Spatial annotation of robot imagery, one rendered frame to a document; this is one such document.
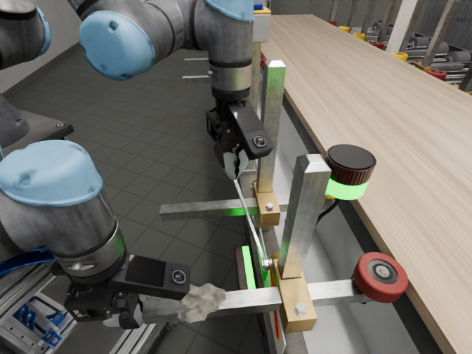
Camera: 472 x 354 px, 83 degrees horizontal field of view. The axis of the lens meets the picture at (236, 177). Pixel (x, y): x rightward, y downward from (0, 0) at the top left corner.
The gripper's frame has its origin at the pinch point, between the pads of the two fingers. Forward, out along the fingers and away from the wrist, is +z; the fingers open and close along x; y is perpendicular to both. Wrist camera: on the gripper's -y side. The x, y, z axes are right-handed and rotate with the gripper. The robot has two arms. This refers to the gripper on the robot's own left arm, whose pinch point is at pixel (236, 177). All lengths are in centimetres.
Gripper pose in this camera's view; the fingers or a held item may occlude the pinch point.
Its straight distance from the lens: 59.8
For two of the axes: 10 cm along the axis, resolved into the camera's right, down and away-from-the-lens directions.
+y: -4.4, -5.7, 6.9
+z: 0.0, 7.7, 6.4
